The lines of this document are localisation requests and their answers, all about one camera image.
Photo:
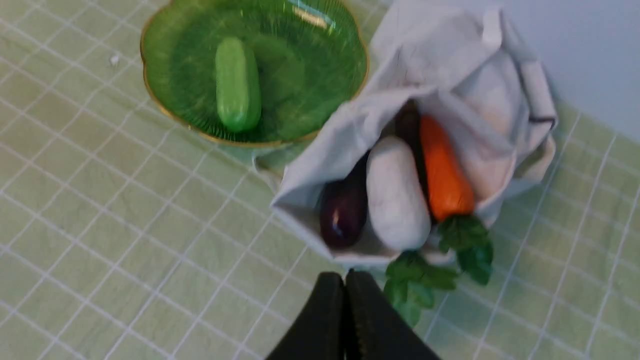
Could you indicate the green glass plate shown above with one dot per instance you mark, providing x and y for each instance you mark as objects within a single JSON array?
[{"x": 311, "y": 58}]

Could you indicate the white radish with leaves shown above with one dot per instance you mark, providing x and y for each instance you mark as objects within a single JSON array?
[{"x": 401, "y": 221}]

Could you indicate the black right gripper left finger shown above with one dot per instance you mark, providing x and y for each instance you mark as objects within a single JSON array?
[{"x": 316, "y": 332}]

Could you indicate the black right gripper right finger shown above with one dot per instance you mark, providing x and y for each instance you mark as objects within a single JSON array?
[{"x": 374, "y": 330}]

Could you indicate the green cucumber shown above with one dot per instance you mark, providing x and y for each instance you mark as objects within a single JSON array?
[{"x": 237, "y": 89}]

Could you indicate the white cloth bag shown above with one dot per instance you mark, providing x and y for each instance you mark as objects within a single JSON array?
[{"x": 477, "y": 77}]

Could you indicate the dark purple eggplant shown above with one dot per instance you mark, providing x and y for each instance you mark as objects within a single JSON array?
[{"x": 344, "y": 203}]

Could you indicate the green checkered tablecloth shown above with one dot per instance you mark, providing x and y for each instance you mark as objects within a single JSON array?
[{"x": 124, "y": 236}]

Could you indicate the orange carrot with leaves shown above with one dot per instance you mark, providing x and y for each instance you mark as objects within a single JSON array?
[{"x": 451, "y": 202}]

